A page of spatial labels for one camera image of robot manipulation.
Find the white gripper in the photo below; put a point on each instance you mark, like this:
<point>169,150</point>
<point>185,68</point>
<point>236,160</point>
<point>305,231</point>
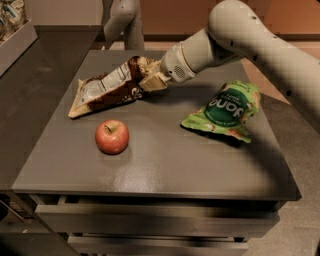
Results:
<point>172,65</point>

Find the brown chip bag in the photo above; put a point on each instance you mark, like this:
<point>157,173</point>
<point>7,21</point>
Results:
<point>112,89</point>

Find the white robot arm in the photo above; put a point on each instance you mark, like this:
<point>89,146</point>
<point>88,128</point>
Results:
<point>235,31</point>

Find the red apple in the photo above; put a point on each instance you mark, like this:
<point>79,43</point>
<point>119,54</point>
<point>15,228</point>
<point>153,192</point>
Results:
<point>112,137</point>

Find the green chip bag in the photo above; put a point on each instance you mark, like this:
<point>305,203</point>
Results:
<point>227,112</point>

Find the upper grey drawer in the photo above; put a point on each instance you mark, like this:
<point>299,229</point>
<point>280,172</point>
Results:
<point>150,217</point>

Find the grey drawer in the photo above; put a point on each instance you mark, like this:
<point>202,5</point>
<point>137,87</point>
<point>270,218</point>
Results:
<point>156,246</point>
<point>150,217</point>

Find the grey snack tray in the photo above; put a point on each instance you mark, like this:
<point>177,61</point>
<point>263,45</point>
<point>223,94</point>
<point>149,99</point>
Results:
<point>16,45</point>

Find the snack packs in tray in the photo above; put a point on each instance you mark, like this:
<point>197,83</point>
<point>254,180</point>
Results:
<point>12,17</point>

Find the lower grey drawer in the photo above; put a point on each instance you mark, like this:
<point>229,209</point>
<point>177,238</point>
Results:
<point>156,246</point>

